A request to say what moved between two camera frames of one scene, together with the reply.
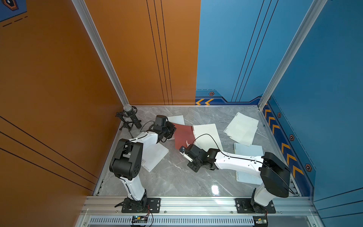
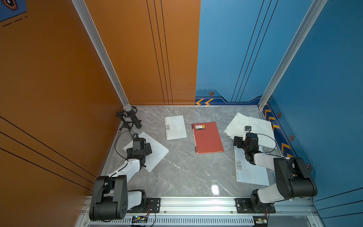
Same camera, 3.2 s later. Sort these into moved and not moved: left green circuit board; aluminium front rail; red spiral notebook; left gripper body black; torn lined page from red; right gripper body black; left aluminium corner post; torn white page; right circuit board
Moved: torn lined page from red; left gripper body black; red spiral notebook; right gripper body black
Not moved: aluminium front rail; right circuit board; left aluminium corner post; torn white page; left green circuit board
